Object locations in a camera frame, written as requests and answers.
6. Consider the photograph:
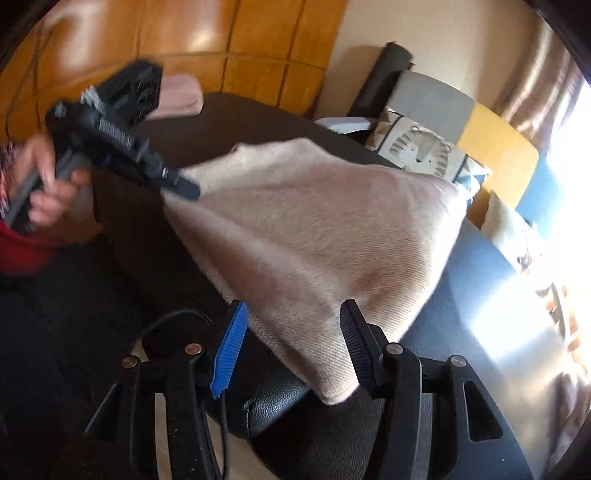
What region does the beige knit sweater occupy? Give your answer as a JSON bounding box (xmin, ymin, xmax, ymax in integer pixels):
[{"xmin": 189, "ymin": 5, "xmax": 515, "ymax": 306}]
[{"xmin": 163, "ymin": 138, "xmax": 467, "ymax": 405}]

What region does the floral patterned sleeve forearm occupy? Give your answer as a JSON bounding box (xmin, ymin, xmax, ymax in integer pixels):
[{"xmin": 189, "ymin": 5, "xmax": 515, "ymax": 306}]
[{"xmin": 0, "ymin": 142, "xmax": 21, "ymax": 219}]

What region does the person's left hand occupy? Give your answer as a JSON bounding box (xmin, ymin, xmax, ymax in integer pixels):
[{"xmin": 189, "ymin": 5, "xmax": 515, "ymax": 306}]
[{"xmin": 9, "ymin": 134, "xmax": 93, "ymax": 229}]

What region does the folded pink garment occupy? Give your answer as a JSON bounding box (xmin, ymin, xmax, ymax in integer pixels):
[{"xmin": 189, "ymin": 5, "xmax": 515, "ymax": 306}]
[{"xmin": 147, "ymin": 73, "xmax": 204, "ymax": 120}]

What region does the grey yellow blue sofa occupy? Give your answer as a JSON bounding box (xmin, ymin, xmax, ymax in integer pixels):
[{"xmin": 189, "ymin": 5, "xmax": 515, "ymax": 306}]
[{"xmin": 313, "ymin": 68, "xmax": 569, "ymax": 324}]

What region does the wooden panel wardrobe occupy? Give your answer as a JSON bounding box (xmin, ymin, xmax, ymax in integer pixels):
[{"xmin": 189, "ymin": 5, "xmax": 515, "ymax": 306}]
[{"xmin": 1, "ymin": 0, "xmax": 346, "ymax": 140}]

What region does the deer print cushion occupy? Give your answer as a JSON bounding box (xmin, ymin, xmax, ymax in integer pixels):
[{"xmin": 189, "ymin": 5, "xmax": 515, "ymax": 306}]
[{"xmin": 480, "ymin": 192, "xmax": 547, "ymax": 273}]

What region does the tiger print cushion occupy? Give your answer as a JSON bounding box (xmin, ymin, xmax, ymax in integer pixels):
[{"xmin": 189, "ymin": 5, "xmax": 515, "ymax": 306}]
[{"xmin": 366, "ymin": 107, "xmax": 492, "ymax": 205}]

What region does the black rolled mat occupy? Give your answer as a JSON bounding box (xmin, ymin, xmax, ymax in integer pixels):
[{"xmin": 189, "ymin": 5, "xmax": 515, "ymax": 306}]
[{"xmin": 348, "ymin": 42, "xmax": 413, "ymax": 118}]

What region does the beige curtain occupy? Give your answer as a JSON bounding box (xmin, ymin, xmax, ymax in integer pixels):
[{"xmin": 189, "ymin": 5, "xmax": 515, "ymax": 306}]
[{"xmin": 493, "ymin": 19, "xmax": 584, "ymax": 154}]

